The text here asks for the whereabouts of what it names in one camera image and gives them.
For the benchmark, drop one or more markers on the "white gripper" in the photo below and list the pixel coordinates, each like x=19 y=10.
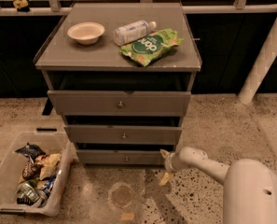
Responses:
x=170 y=164

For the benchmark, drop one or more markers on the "grey top drawer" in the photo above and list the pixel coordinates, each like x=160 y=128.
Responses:
x=120 y=103

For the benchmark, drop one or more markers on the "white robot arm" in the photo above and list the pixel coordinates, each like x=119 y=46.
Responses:
x=249 y=186

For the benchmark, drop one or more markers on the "brown snack bag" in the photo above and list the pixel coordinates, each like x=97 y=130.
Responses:
x=31 y=171

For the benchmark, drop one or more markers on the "blue white soda can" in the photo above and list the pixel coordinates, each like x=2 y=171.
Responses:
x=46 y=189

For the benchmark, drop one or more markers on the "dark blue chip bag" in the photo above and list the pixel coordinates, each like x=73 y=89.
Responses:
x=30 y=151

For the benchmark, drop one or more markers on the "white diagonal pillar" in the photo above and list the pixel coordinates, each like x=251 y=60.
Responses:
x=261 y=67

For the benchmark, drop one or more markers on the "yellow chip bag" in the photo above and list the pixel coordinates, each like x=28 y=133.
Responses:
x=48 y=164

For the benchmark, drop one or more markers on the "yellow black toy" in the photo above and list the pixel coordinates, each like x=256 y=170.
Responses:
x=21 y=5

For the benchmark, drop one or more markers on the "white paper bowl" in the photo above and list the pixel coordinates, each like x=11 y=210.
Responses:
x=86 y=33

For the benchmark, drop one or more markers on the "grey drawer cabinet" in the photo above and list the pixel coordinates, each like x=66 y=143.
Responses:
x=69 y=66

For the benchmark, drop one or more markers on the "green snack bag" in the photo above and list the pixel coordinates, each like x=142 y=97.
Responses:
x=152 y=47

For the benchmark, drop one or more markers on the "grey middle drawer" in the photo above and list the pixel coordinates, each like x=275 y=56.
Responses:
x=141 y=135

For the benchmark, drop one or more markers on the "grey bottom drawer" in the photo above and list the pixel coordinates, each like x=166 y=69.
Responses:
x=122 y=157

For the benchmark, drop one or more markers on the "clear plastic bin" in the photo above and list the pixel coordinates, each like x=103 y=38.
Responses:
x=11 y=168

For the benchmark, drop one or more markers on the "grey drawer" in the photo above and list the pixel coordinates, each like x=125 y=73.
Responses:
x=120 y=103
x=122 y=157
x=141 y=135

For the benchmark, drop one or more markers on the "clear plastic bottle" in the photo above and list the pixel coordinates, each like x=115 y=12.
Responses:
x=133 y=31

